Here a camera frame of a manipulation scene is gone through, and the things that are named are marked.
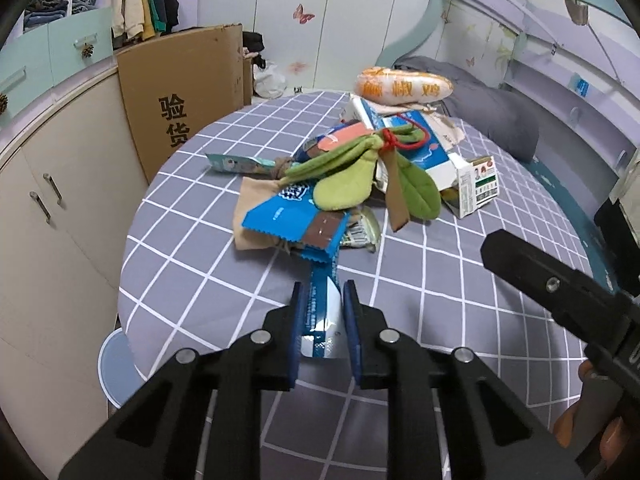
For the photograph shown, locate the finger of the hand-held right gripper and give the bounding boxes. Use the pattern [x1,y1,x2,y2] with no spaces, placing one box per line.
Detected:
[480,229,628,348]

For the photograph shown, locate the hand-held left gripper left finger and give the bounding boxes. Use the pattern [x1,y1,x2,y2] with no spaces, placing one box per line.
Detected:
[59,281,303,480]

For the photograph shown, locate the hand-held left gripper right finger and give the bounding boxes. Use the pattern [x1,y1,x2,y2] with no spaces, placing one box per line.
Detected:
[343,280,586,480]

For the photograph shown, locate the blue white snack wrapper strip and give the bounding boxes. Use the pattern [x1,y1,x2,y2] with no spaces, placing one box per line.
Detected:
[299,255,346,361]

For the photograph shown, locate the large blue snack wrapper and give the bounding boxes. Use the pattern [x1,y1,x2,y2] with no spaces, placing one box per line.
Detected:
[241,182,351,263]

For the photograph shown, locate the white blue carton box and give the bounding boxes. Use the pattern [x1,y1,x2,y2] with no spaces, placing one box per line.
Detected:
[345,95,501,219]

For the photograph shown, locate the dark blue snack packet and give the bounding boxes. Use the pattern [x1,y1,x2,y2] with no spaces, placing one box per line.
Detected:
[292,137,322,163]

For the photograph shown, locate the orange wrapper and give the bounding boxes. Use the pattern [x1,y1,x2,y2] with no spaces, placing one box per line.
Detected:
[317,122,376,153]

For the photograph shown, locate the person's right hand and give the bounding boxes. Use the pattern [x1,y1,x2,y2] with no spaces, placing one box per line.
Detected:
[552,360,633,468]

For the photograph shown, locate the silver green snack wrapper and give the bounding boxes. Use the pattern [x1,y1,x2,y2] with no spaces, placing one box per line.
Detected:
[340,206,382,253]

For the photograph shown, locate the brown paper bag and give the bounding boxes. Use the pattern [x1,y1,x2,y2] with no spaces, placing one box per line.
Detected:
[232,156,301,252]

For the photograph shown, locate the green plush toy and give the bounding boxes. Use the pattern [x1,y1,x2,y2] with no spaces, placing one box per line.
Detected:
[284,122,442,233]

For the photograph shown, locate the teal snack wrapper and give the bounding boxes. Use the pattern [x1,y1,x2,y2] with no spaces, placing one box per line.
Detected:
[205,152,281,176]

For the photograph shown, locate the grey blanket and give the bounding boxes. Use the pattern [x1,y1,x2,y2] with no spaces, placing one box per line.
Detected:
[392,55,542,162]

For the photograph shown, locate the pale blue stool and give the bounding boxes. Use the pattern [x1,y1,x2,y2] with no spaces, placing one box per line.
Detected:
[97,327,147,409]

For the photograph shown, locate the orange snack bag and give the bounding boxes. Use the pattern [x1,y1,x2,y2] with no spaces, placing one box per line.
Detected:
[355,66,455,107]

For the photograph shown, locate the beige cabinet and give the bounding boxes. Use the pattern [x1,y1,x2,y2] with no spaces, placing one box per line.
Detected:
[0,66,151,477]

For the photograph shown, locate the small white plastic bag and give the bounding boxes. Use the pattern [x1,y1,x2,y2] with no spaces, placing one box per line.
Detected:
[252,62,288,101]

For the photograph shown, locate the brown cardboard box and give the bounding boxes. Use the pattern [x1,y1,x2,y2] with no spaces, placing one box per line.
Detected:
[116,23,253,184]

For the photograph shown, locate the black bag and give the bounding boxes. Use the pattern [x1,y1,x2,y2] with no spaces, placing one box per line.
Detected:
[242,31,266,68]

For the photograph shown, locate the white wardrobe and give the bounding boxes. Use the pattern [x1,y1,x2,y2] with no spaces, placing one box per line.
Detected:
[196,0,442,95]

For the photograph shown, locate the teal drawer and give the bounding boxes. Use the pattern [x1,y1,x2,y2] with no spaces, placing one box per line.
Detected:
[0,35,52,128]
[47,7,114,82]

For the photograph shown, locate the beige hanging garment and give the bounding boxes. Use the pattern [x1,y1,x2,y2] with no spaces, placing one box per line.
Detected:
[110,0,147,41]

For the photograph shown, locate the teal bed frame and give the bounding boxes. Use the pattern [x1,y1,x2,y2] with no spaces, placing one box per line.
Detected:
[375,0,640,296]

